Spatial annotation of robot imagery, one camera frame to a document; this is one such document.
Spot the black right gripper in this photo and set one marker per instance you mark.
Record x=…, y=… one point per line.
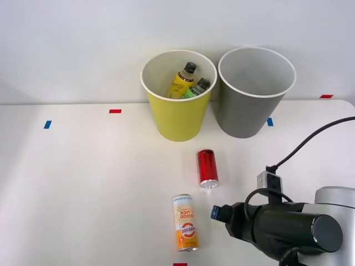
x=241, y=224

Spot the orange and white drink can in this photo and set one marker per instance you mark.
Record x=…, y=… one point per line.
x=185, y=221

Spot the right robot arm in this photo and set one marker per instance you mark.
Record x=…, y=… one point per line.
x=291, y=224

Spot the red drink can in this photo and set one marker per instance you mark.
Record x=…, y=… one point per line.
x=207, y=169

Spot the grey plastic waste bin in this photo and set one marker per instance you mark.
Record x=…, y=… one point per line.
x=244, y=116

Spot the yellow-green plastic waste bin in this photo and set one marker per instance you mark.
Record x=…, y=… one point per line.
x=177, y=119

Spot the green bottle black cap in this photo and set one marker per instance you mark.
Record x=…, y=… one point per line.
x=194, y=90

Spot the yellow bottle black cap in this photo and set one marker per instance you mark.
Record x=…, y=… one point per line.
x=179, y=83

